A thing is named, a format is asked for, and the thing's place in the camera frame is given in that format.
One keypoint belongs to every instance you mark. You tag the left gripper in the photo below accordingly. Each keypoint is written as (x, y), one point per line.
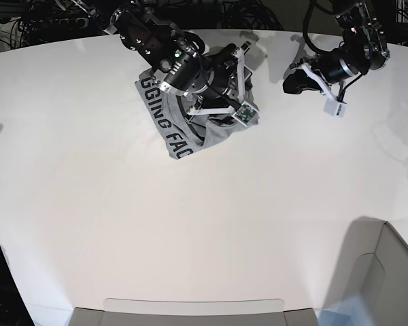
(330, 69)

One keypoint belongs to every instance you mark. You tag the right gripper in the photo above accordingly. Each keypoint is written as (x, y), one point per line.
(223, 82)

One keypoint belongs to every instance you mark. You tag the grey T-shirt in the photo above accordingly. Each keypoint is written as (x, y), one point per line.
(183, 135)

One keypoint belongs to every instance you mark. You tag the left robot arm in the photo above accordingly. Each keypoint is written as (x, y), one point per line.
(363, 48)

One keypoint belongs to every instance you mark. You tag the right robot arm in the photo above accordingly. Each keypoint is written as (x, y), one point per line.
(175, 53)

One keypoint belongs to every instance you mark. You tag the beige bin at right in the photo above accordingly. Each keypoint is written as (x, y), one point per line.
(377, 292)

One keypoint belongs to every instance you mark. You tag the beige plastic bin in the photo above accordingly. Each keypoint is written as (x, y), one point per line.
(144, 312)

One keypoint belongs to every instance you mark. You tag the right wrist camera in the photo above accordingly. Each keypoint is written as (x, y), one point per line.
(246, 113)

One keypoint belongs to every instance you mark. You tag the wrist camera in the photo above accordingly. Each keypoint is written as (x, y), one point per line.
(335, 108)
(246, 113)

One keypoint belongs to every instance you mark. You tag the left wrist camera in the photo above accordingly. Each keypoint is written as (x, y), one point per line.
(335, 108)

